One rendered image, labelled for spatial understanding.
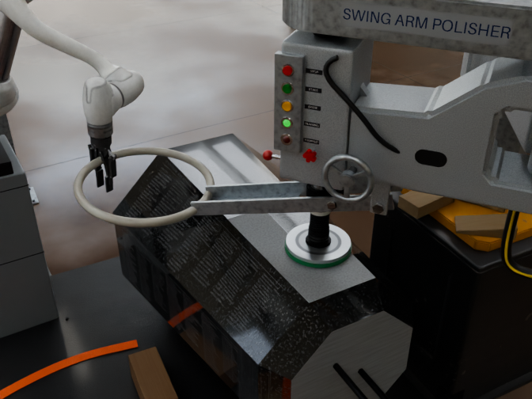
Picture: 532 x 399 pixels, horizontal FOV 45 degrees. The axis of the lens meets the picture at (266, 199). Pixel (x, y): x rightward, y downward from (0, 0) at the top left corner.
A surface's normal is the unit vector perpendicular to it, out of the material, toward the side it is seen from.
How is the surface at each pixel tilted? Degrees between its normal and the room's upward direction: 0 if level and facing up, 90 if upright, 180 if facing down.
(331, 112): 90
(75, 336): 0
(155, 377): 0
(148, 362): 0
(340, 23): 90
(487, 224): 11
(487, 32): 90
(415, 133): 90
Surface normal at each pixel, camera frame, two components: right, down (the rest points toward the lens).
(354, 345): 0.47, 0.47
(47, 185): 0.00, -0.84
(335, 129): -0.38, 0.50
